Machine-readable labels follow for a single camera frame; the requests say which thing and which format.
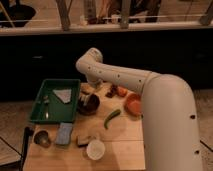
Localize white handled brush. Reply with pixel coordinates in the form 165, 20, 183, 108
83, 89, 96, 106

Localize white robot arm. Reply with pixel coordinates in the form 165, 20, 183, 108
76, 48, 203, 171

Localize purple bowl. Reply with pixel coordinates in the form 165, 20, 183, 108
77, 94, 100, 116

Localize orange bowl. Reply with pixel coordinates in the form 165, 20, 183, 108
124, 93, 142, 116

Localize dark red grapes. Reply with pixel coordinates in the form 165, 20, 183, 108
105, 85, 118, 98

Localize orange tomato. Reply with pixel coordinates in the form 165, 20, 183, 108
117, 86, 127, 97

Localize green pepper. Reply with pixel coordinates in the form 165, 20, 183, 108
104, 109, 121, 130

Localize grey cloth in tray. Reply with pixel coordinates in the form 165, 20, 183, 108
53, 89, 72, 104

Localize blue sponge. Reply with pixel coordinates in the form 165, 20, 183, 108
55, 123, 73, 145

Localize metal spoon in tray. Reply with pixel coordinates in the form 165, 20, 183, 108
43, 95, 50, 119

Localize green plastic tray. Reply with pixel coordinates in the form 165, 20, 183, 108
29, 79, 80, 124

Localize dark metal cup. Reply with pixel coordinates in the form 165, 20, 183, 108
34, 130, 51, 148

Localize black clamp post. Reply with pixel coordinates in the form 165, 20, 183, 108
19, 127, 34, 171

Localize black floor cable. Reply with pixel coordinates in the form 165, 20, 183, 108
199, 139, 213, 154

